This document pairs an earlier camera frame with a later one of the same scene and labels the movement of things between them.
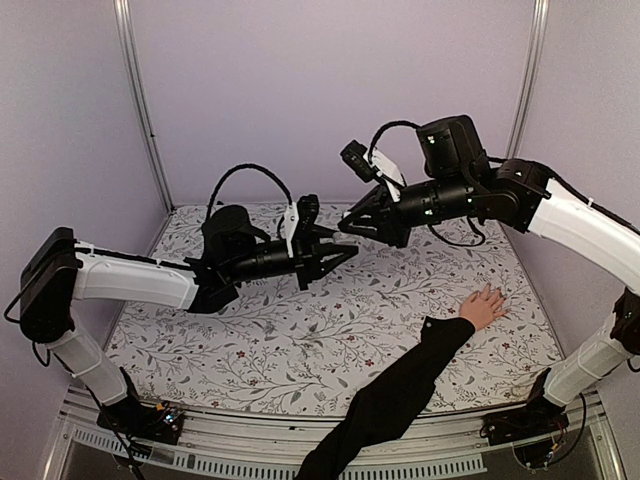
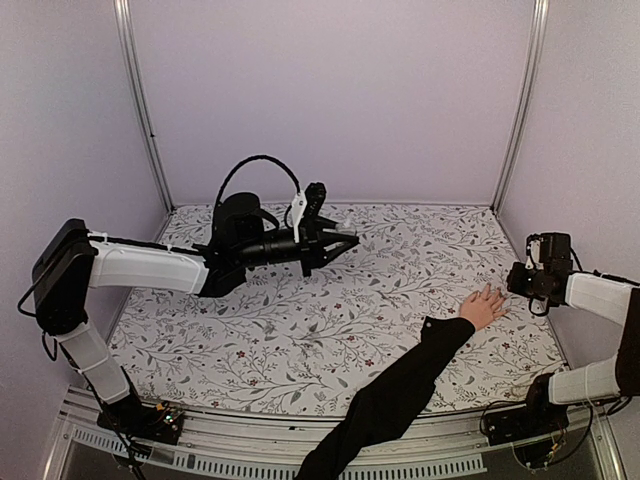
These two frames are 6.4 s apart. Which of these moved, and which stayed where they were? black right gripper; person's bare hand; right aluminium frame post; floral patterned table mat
Moved: black right gripper
Stayed: person's bare hand; right aluminium frame post; floral patterned table mat
